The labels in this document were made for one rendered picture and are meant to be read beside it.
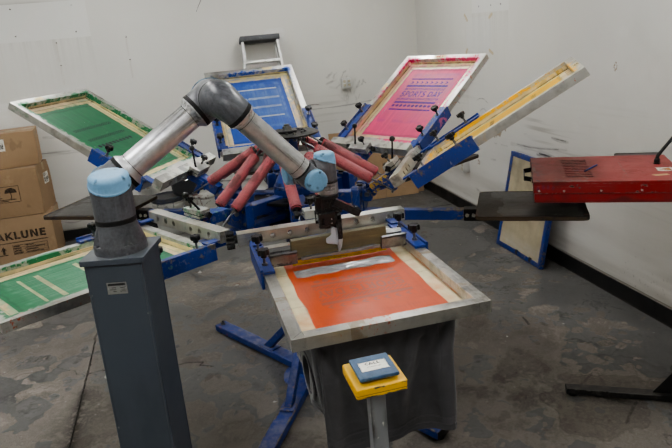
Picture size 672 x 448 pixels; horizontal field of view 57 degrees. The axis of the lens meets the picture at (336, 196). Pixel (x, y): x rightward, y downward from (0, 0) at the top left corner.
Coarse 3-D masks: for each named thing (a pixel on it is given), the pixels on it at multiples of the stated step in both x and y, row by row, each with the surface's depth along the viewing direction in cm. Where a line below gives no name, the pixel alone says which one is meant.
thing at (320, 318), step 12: (312, 264) 226; (324, 264) 225; (288, 276) 217; (312, 276) 215; (324, 276) 214; (336, 276) 213; (300, 288) 206; (300, 300) 197; (312, 300) 196; (312, 312) 188; (324, 312) 187; (336, 312) 186; (348, 312) 186; (360, 312) 185; (372, 312) 184; (324, 324) 179; (336, 324) 179
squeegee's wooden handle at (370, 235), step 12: (360, 228) 228; (372, 228) 228; (384, 228) 229; (300, 240) 222; (312, 240) 223; (324, 240) 224; (348, 240) 226; (360, 240) 228; (372, 240) 229; (300, 252) 223; (312, 252) 224; (324, 252) 225
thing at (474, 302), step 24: (432, 264) 208; (456, 288) 192; (288, 312) 181; (408, 312) 175; (432, 312) 174; (456, 312) 176; (480, 312) 178; (288, 336) 168; (312, 336) 166; (336, 336) 168; (360, 336) 170
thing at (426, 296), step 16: (352, 256) 230; (368, 256) 229; (352, 272) 216; (400, 272) 212; (416, 272) 211; (416, 288) 198; (384, 304) 189; (400, 304) 188; (416, 304) 187; (432, 304) 186
